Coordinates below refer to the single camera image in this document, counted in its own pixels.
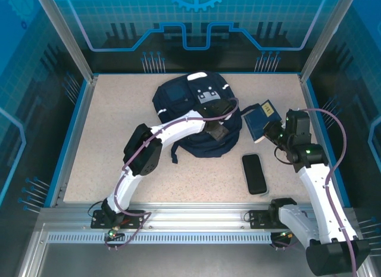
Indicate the aluminium frame post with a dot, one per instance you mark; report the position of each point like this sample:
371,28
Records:
326,35
71,41

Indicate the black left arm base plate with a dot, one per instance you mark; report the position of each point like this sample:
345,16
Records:
99,220

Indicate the aluminium side rail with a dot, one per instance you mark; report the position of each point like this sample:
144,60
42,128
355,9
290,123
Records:
78,125

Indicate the green-lit power connector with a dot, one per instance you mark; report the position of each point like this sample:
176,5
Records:
113,233
285,235

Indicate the dark blue book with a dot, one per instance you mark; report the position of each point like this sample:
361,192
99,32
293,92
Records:
256,119

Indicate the navy blue backpack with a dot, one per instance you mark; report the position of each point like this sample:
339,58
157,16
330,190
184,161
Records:
178,95

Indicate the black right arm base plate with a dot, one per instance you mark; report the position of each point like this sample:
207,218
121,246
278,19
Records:
256,219

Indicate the black smartphone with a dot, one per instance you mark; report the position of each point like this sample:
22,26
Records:
254,174

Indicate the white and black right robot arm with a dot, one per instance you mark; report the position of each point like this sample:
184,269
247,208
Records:
315,184

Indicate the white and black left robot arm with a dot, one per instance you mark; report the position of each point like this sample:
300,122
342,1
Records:
178,131

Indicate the aluminium front rail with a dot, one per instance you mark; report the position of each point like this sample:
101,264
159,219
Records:
193,214

